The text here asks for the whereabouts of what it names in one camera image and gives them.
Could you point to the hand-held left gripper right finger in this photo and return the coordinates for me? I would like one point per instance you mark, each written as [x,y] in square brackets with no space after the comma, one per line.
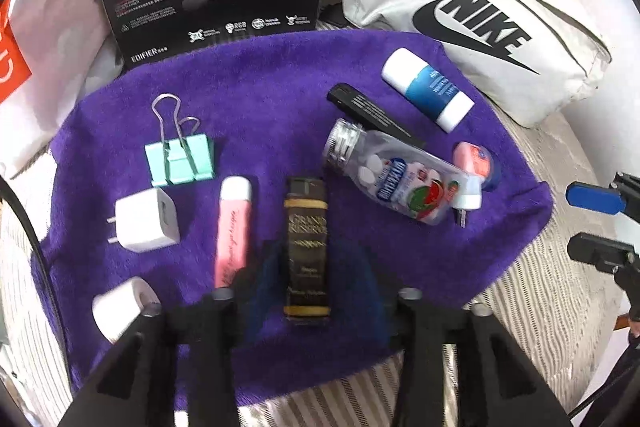
[425,337]

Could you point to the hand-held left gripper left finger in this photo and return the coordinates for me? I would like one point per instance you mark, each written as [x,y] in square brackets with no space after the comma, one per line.
[220,332]

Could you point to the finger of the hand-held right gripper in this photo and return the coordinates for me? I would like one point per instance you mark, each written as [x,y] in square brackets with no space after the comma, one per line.
[600,252]
[595,198]

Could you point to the white tape roll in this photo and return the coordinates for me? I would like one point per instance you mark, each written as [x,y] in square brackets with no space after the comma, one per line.
[117,312]

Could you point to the pink tube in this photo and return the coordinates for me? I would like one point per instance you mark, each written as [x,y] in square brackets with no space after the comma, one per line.
[231,227]

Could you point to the black gold Grand Reserve bar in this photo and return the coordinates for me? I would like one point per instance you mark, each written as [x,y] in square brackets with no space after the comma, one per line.
[306,252]

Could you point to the pink round lip balm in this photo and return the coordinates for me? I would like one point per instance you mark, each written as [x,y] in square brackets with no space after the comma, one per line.
[475,159]

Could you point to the small white nozzle cap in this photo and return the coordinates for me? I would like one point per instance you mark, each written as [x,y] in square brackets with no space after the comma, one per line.
[467,199]

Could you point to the white wall charger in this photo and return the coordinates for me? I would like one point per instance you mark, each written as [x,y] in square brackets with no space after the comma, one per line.
[147,222]

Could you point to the clear plastic pill bottle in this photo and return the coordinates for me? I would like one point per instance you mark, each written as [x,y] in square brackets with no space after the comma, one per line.
[400,182]

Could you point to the black cosmetic tube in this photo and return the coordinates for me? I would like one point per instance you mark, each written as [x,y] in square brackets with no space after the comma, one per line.
[370,112]

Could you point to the green binder clip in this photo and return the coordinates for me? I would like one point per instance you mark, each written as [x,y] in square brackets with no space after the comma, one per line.
[182,159]

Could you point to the blue and white bottle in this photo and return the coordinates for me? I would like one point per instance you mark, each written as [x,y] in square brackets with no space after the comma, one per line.
[425,87]

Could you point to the purple towel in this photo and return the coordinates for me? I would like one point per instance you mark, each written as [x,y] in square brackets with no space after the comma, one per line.
[280,92]

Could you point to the white plastic shopping bag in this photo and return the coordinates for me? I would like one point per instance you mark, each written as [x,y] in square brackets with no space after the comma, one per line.
[50,32]

